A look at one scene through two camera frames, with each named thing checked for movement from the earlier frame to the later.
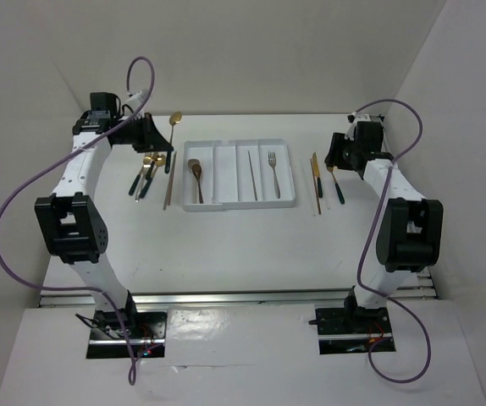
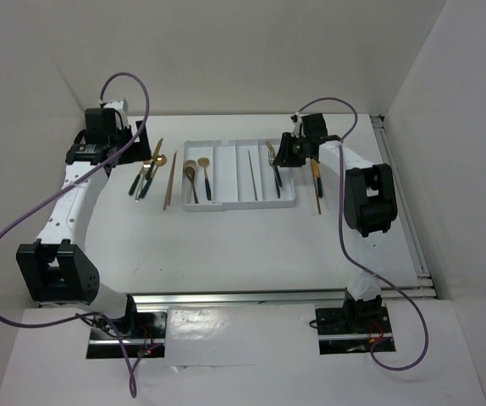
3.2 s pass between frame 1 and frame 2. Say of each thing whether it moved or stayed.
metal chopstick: stayed
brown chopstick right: stayed
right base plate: stayed
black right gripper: moved
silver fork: stayed
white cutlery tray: stayed
